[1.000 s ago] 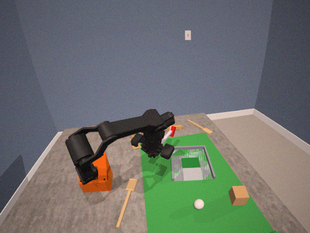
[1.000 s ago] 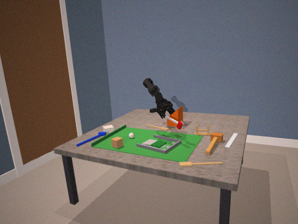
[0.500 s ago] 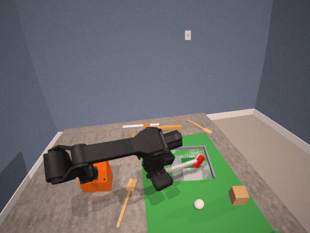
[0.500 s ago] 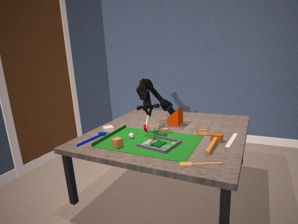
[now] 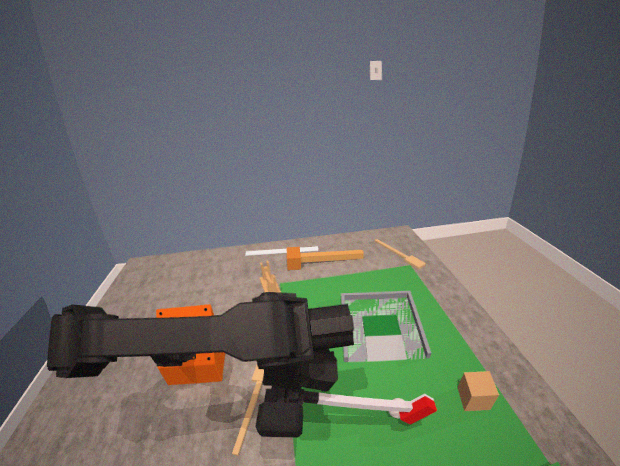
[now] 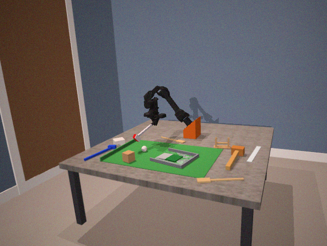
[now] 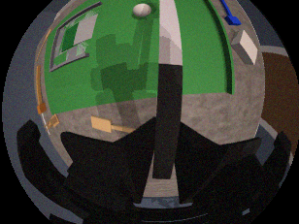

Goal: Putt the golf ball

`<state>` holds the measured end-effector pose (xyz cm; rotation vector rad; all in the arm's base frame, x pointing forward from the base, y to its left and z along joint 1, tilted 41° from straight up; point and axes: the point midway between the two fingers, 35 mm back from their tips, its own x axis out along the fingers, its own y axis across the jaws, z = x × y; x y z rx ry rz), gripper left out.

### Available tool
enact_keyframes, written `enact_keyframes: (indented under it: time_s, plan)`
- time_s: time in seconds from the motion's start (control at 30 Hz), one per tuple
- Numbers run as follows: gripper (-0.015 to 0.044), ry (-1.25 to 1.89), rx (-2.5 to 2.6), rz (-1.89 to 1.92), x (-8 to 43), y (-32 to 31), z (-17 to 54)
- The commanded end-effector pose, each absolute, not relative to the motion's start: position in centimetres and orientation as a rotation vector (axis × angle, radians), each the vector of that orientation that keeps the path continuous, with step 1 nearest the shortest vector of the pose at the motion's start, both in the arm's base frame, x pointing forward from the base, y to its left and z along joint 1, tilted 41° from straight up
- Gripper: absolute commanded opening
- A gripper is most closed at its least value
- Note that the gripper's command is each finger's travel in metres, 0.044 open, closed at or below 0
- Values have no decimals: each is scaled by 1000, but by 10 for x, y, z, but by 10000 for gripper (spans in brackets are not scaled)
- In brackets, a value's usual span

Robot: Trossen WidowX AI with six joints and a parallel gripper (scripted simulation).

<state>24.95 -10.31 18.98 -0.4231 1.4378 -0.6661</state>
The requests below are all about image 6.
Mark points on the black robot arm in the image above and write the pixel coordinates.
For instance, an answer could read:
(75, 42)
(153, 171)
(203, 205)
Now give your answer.
(181, 115)

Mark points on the white flat strip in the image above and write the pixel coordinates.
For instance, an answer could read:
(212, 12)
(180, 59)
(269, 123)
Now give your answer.
(251, 158)

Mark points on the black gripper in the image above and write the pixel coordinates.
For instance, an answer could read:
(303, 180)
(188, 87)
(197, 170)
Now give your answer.
(157, 116)

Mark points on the blue putter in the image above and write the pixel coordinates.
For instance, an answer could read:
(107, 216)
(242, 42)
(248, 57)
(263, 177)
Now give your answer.
(109, 148)

